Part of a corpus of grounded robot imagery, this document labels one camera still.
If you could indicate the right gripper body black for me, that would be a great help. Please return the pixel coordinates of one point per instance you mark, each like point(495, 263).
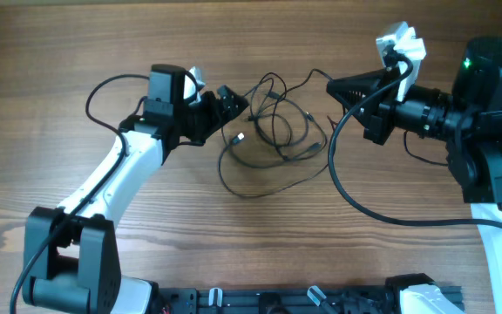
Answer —
point(381, 124)

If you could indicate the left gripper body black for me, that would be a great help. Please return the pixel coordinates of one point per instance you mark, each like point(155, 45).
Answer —
point(203, 117)

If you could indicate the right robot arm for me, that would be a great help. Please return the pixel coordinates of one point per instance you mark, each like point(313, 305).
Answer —
point(468, 120)

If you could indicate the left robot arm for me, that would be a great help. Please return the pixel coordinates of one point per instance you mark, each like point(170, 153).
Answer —
point(71, 257)

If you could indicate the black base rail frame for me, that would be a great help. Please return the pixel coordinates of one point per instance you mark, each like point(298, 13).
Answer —
point(354, 299)

